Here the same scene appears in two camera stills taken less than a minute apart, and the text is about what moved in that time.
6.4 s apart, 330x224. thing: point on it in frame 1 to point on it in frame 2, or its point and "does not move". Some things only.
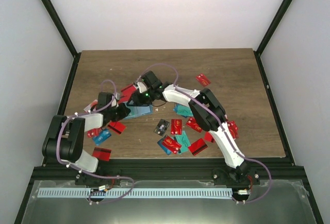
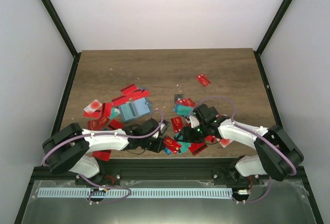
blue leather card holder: [136, 110] does not move
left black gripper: [125, 110] to [158, 147]
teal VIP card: [184, 111] does not move
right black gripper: [137, 100] to [188, 136]
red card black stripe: [198, 147] does not move
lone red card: [203, 80] does not move
